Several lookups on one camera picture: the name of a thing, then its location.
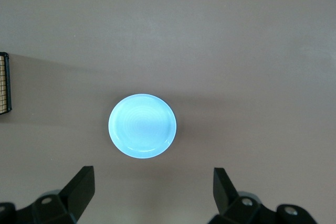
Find black wire rack wooden shelf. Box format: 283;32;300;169
0;51;13;116

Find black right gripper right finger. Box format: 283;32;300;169
209;167;319;224

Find light blue round plate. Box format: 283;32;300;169
108;93;177;159

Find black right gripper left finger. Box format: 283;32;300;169
0;165;95;224

